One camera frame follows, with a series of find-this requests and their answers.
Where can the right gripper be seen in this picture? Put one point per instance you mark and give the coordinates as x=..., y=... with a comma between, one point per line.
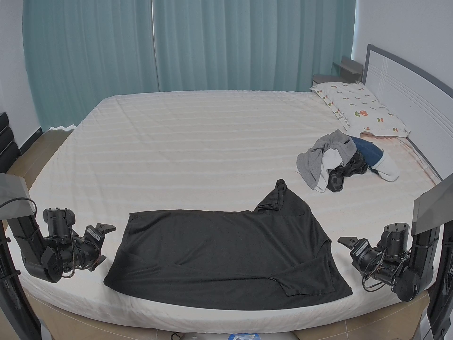
x=360, y=250

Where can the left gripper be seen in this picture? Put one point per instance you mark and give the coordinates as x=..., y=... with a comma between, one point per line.
x=92, y=237

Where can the black T-shirt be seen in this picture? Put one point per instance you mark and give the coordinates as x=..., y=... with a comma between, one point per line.
x=219, y=253

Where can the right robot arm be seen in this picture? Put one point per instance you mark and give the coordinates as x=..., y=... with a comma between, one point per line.
x=431, y=204

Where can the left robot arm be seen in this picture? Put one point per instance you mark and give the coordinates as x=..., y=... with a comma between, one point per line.
x=32, y=250

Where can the pile of clothes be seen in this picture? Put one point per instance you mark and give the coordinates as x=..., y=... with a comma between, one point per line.
x=313, y=161

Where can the bed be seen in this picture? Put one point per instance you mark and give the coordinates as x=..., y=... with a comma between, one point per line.
x=194, y=147

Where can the white printed pillow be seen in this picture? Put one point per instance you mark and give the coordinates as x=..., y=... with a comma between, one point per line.
x=361, y=108

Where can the black chest of drawers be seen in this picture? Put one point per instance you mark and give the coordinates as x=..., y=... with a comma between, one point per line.
x=9, y=143

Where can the grey bedside table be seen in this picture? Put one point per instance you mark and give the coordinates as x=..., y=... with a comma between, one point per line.
x=348, y=67

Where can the blue-green curtain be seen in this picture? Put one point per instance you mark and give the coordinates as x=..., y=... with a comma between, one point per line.
x=254, y=30
x=88, y=48

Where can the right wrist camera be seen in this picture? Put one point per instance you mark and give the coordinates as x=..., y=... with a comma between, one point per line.
x=396, y=241

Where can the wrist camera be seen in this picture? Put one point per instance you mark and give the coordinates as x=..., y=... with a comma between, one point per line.
x=396, y=241
x=58, y=221

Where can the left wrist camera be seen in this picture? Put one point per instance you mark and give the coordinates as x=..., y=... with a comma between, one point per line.
x=58, y=221

